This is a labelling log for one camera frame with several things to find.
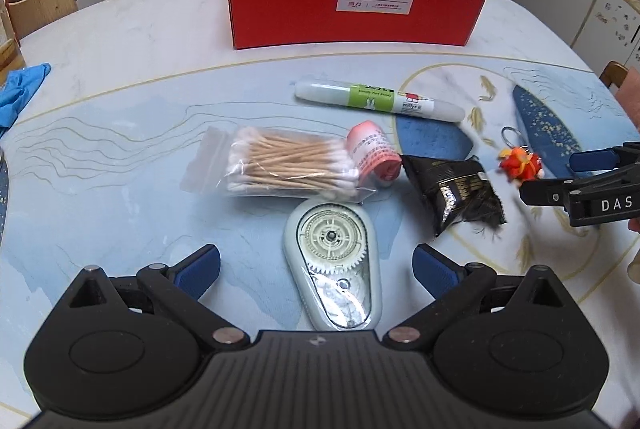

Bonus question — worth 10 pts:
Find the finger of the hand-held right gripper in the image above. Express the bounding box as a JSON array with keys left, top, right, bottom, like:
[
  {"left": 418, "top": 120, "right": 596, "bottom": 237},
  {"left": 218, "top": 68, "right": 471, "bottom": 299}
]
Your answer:
[
  {"left": 569, "top": 143, "right": 640, "bottom": 173},
  {"left": 518, "top": 178, "right": 577, "bottom": 210}
]

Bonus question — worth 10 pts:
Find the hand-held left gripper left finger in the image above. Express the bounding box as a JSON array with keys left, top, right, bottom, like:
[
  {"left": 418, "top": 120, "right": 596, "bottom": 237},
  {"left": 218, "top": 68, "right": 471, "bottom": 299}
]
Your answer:
[{"left": 66, "top": 244, "right": 250, "bottom": 353}]

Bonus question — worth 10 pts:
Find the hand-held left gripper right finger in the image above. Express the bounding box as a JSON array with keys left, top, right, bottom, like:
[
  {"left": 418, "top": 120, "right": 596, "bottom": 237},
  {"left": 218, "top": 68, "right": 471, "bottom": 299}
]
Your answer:
[{"left": 382, "top": 243, "right": 571, "bottom": 350}]

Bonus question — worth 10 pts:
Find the red toy keychain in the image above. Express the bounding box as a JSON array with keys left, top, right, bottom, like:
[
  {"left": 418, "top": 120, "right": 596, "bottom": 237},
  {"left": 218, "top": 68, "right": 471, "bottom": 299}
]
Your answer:
[{"left": 497, "top": 126, "right": 545, "bottom": 182}]

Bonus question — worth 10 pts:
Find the black snack packet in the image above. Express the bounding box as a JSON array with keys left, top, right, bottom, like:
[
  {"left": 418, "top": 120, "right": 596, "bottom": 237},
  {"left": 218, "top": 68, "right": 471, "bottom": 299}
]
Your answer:
[{"left": 402, "top": 153, "right": 507, "bottom": 239}]

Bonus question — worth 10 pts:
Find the pale green correction tape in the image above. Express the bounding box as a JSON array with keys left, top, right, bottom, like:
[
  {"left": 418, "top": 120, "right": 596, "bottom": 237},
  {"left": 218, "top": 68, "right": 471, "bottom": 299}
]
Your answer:
[{"left": 283, "top": 198, "right": 384, "bottom": 333}]

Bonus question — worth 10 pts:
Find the pink paper roll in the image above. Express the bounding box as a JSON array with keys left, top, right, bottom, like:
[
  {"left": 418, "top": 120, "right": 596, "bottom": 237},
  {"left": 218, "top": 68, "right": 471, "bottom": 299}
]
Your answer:
[{"left": 345, "top": 121, "right": 404, "bottom": 182}]

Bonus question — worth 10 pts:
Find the bag of cotton swabs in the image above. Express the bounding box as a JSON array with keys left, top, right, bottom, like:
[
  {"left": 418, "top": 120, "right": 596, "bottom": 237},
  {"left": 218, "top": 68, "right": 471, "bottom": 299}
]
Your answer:
[{"left": 180, "top": 126, "right": 379, "bottom": 202}]

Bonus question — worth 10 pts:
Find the white green correction pen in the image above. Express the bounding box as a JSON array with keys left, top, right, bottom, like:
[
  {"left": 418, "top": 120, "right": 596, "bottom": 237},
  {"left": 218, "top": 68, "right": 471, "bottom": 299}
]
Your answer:
[{"left": 293, "top": 79, "right": 466, "bottom": 124}]

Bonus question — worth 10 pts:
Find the person's right hand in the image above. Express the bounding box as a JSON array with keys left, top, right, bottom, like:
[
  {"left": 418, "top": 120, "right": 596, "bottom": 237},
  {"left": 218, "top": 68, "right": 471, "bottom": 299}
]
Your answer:
[{"left": 627, "top": 217, "right": 640, "bottom": 283}]

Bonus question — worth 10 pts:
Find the pink towel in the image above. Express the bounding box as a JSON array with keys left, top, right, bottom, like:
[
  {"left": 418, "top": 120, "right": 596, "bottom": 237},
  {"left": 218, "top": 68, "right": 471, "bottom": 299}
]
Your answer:
[{"left": 614, "top": 66, "right": 640, "bottom": 136}]

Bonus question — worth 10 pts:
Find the wooden chair with towel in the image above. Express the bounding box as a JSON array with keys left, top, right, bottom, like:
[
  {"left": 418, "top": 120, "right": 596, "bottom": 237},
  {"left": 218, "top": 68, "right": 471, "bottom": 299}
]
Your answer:
[{"left": 598, "top": 61, "right": 631, "bottom": 90}]

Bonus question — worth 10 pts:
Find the white cabinet with stickers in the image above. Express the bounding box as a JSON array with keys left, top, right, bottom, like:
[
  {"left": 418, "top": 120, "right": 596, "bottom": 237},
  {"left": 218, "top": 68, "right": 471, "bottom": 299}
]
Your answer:
[{"left": 570, "top": 0, "right": 640, "bottom": 77}]

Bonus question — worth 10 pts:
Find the blue cloth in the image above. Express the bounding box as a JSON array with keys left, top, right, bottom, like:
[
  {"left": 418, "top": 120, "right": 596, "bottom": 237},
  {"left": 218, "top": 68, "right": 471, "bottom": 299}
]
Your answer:
[{"left": 0, "top": 62, "right": 53, "bottom": 140}]

